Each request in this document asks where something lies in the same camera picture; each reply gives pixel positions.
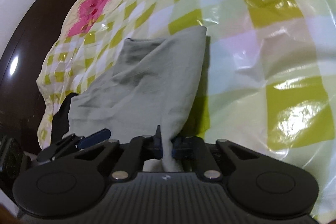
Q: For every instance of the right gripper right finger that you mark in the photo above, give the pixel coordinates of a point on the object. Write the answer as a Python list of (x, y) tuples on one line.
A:
[(193, 153)]

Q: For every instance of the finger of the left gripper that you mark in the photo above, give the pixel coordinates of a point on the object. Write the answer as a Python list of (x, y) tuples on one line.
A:
[(59, 149), (94, 139)]

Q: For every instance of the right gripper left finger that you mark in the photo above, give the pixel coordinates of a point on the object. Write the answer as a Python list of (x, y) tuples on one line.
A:
[(135, 154)]

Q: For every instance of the grey-green pants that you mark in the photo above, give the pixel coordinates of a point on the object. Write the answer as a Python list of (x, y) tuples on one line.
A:
[(152, 86)]

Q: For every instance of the black folded garment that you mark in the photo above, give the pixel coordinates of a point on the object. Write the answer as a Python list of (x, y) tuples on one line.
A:
[(60, 122)]

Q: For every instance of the dark wooden headboard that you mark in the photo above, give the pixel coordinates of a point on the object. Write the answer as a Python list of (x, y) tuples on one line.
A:
[(22, 105)]

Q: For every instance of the checkered floral bedspread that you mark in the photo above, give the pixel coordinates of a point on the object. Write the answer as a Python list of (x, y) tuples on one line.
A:
[(270, 84)]

